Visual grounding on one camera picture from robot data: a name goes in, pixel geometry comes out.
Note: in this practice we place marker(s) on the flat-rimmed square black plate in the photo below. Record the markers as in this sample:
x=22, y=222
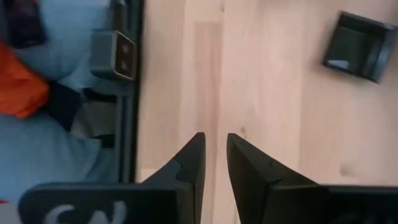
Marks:
x=357, y=46

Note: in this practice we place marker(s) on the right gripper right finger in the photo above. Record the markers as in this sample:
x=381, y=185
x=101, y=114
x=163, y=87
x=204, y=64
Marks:
x=248, y=168

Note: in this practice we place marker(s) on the grey clamp bracket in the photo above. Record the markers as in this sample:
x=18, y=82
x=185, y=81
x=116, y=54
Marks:
x=105, y=56

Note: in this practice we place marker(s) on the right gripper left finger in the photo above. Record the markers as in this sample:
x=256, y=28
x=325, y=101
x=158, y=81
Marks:
x=192, y=168

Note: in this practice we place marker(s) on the black aluminium table frame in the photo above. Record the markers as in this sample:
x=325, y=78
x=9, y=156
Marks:
x=130, y=124

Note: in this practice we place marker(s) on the person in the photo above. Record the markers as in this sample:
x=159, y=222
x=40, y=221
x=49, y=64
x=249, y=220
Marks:
x=46, y=155

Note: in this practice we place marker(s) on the orange fabric item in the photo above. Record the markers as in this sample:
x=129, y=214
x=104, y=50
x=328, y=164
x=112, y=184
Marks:
x=18, y=87

